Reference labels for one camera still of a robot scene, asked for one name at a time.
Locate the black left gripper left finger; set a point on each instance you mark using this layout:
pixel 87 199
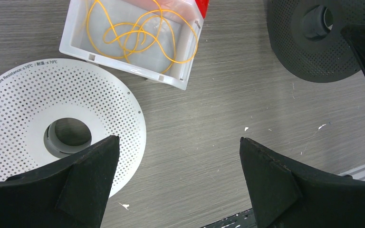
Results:
pixel 71 192

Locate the near white plastic bin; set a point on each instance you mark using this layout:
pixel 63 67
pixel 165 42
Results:
pixel 155 39

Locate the black perforated spool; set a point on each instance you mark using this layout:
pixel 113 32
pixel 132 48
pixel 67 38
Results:
pixel 305 36

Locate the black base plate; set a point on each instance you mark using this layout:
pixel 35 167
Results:
pixel 244 219

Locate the red plastic bin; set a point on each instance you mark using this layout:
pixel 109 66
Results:
pixel 202 6

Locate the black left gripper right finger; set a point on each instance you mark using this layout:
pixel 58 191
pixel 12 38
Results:
pixel 285 193

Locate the white perforated spool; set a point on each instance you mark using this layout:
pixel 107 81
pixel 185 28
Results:
pixel 36 95

